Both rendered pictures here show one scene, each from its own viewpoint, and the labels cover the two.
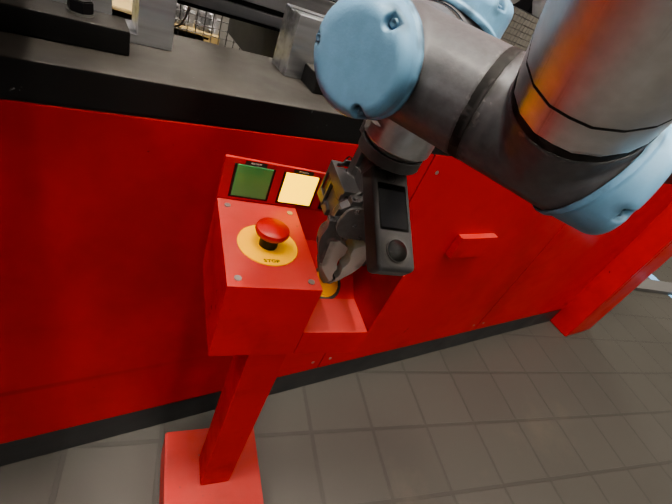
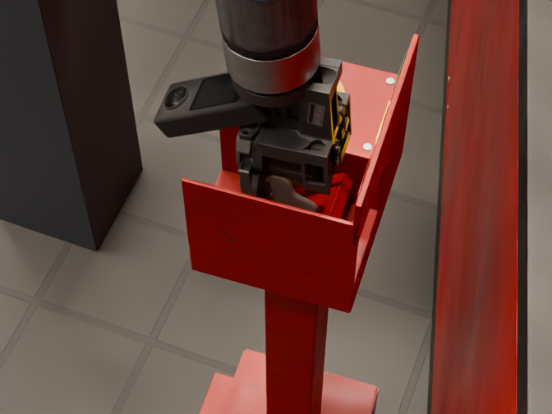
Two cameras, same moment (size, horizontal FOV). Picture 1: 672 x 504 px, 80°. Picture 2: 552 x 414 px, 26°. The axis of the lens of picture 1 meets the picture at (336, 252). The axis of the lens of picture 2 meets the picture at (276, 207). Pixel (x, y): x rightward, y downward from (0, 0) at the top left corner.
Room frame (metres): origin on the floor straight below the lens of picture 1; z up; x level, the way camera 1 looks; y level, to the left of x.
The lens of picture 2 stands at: (0.90, -0.41, 1.65)
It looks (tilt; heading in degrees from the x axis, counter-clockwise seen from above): 56 degrees down; 140
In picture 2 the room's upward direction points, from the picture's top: straight up
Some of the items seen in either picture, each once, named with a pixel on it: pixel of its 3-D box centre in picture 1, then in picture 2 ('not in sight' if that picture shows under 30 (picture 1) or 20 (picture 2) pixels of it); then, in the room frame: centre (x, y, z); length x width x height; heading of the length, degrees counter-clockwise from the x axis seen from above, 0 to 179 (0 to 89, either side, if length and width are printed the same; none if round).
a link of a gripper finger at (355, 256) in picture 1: (345, 250); (287, 202); (0.44, -0.01, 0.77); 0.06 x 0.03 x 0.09; 32
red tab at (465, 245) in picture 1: (471, 245); not in sight; (0.99, -0.33, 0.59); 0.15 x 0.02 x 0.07; 133
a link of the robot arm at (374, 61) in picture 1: (411, 67); not in sight; (0.31, 0.01, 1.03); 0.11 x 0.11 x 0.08; 70
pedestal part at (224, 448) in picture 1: (239, 405); (296, 337); (0.40, 0.04, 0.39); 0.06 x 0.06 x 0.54; 32
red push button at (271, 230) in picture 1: (270, 237); not in sight; (0.37, 0.08, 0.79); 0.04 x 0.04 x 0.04
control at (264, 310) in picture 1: (296, 260); (301, 155); (0.40, 0.04, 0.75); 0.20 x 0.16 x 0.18; 122
